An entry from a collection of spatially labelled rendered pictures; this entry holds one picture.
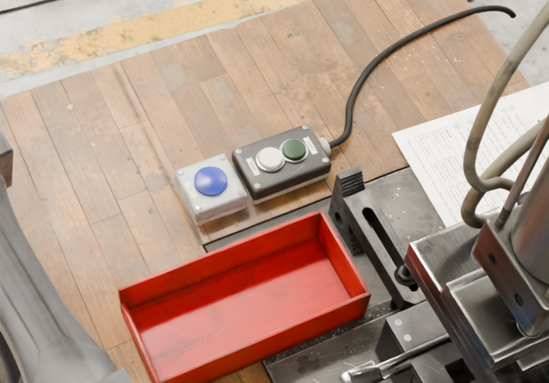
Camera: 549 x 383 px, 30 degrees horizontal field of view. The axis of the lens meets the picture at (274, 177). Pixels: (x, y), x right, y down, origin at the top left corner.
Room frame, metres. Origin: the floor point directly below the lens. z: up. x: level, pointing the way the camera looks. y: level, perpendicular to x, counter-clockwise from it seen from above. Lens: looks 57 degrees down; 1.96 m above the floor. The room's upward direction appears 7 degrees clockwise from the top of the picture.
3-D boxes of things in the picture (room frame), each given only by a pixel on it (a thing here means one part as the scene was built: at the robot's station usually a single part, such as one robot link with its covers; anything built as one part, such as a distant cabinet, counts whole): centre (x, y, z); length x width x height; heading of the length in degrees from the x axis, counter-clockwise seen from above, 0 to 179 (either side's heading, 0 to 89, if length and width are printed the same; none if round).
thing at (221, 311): (0.50, 0.02, 0.93); 0.25 x 0.12 x 0.06; 122
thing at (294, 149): (0.71, -0.02, 0.93); 0.03 x 0.03 x 0.02
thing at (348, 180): (0.63, -0.10, 0.95); 0.06 x 0.03 x 0.09; 32
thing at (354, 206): (0.57, -0.13, 0.95); 0.15 x 0.03 x 0.10; 32
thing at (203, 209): (0.65, 0.07, 0.90); 0.07 x 0.07 x 0.06; 32
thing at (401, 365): (0.42, -0.13, 0.98); 0.07 x 0.02 x 0.01; 122
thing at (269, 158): (0.69, 0.01, 0.93); 0.03 x 0.03 x 0.02
